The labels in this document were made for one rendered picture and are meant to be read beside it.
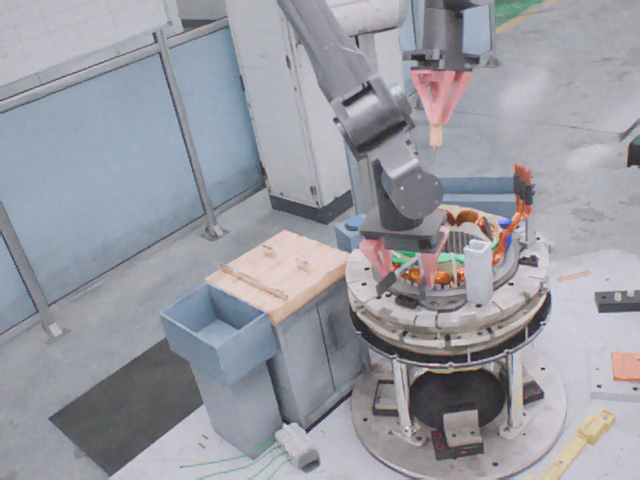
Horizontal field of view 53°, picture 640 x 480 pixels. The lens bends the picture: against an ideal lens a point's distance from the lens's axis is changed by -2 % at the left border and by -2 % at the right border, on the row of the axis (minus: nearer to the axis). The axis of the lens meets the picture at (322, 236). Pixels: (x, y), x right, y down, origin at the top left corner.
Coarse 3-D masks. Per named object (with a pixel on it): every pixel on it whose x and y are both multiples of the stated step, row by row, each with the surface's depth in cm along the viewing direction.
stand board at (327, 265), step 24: (288, 240) 125; (240, 264) 121; (264, 264) 119; (288, 264) 118; (312, 264) 116; (336, 264) 115; (240, 288) 114; (288, 288) 111; (312, 288) 111; (288, 312) 108
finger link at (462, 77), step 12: (432, 60) 89; (444, 60) 88; (456, 60) 89; (456, 72) 92; (468, 72) 92; (432, 84) 95; (456, 84) 92; (432, 96) 96; (456, 96) 92; (444, 120) 94
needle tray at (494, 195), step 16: (480, 176) 135; (496, 176) 134; (512, 176) 133; (448, 192) 139; (464, 192) 138; (480, 192) 136; (496, 192) 135; (512, 192) 134; (480, 208) 127; (496, 208) 126; (512, 208) 125
